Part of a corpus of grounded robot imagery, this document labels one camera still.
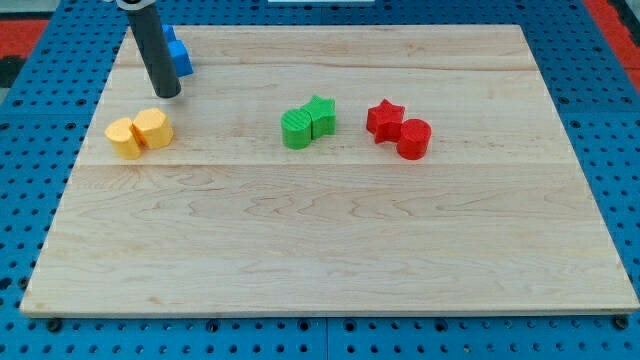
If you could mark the red cylinder block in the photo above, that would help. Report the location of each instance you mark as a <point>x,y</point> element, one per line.
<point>415,135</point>

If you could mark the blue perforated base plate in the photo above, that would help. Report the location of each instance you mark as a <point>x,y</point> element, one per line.
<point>48,109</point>

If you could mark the green cylinder block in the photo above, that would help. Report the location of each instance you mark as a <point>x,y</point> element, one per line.
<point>296,129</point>

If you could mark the green star block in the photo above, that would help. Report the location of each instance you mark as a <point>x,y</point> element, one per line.
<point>323,116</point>

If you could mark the blue block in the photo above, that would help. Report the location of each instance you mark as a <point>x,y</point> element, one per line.
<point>178,51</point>

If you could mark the light wooden board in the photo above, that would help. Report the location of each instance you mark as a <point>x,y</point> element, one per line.
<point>497,219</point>

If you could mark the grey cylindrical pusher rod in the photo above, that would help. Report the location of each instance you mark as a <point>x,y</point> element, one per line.
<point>146,27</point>

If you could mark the yellow hexagon block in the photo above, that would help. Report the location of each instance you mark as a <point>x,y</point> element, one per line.
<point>153,128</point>

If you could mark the red star block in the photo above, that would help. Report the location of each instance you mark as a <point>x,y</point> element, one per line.
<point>384,121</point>

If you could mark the yellow half-round block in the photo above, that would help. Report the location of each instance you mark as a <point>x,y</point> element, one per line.
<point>122,138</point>

